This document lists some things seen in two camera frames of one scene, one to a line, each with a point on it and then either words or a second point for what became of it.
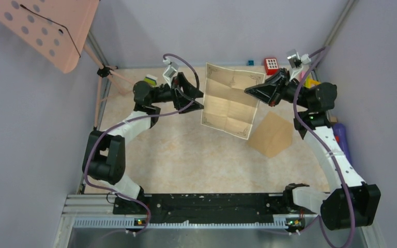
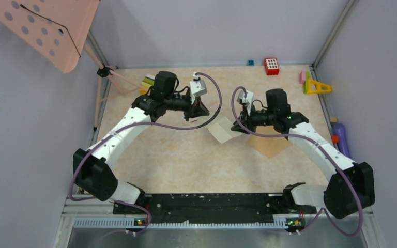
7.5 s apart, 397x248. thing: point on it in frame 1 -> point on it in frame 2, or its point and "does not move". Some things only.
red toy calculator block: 271,66 does not move
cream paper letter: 226,107 -> 222,130
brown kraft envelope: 274,133 does not move
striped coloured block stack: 151,79 does not move
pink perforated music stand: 58,30 does not move
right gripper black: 271,93 -> 246,120
